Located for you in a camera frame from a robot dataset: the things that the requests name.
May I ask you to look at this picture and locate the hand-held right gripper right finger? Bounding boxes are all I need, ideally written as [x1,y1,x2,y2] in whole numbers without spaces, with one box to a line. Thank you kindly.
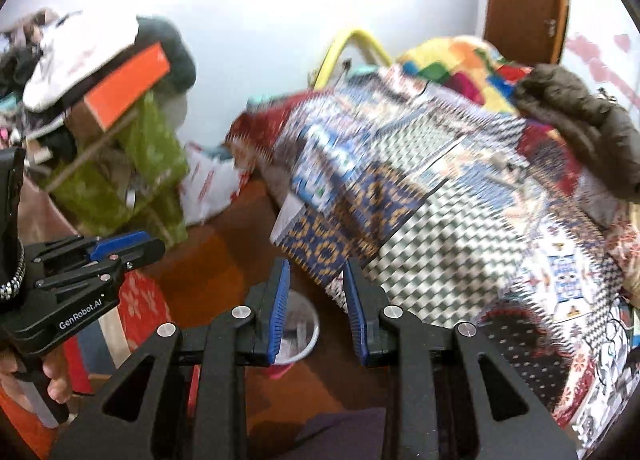
[341,257,578,460]

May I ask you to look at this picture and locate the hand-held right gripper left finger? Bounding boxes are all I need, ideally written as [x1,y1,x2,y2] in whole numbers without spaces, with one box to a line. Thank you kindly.
[50,257,292,460]

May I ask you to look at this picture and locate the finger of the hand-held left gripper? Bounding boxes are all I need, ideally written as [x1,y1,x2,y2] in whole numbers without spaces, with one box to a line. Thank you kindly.
[30,231,151,266]
[32,239,167,293]

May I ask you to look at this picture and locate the white plastic basin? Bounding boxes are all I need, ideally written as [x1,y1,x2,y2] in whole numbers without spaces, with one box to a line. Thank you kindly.
[270,290,321,366]

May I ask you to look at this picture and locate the person's left hand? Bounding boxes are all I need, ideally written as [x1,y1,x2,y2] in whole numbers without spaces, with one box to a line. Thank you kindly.
[0,337,73,411]

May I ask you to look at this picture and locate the red floral box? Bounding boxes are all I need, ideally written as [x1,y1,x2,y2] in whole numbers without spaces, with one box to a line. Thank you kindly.
[120,270,173,353]

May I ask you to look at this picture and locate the white red-printed plastic bag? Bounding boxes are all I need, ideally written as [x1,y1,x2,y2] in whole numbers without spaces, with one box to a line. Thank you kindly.
[180,143,242,226]

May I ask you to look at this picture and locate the wooden stick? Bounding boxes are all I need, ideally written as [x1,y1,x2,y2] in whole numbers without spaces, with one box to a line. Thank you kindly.
[45,110,143,188]

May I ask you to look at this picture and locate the green patterned bag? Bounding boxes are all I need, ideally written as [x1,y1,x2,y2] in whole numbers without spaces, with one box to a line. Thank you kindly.
[47,90,190,246]

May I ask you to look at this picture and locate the patchwork printed blanket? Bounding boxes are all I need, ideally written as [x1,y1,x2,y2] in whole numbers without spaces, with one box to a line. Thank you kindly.
[227,65,640,446]

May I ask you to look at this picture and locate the orange cardboard box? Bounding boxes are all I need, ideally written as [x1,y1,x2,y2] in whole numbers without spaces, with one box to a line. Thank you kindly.
[84,42,171,131]

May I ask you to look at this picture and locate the white cloth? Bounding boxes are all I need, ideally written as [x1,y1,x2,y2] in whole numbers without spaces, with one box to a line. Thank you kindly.
[22,10,143,114]

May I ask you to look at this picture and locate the dark grey cushion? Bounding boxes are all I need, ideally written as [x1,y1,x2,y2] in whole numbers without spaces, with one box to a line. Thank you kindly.
[135,15,197,91]

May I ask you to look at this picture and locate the dark clothes pile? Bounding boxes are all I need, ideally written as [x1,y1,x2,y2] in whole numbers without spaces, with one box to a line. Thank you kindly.
[0,10,51,151]

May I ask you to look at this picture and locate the colourful block quilt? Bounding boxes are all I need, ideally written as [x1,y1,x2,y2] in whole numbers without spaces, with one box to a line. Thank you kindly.
[397,35,531,114]

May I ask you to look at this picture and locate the yellow foam tube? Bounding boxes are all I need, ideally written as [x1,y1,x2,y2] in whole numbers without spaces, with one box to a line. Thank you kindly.
[314,28,393,88]

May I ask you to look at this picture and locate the brown padded jacket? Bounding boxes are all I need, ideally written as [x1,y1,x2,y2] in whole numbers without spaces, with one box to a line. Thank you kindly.
[515,64,640,201]

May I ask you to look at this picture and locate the pink heart stickers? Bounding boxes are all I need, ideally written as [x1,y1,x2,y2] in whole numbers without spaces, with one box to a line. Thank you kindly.
[565,33,640,106]

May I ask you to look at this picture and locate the frosted sliding wardrobe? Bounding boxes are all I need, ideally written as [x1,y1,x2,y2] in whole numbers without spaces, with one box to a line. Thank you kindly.
[562,0,640,111]

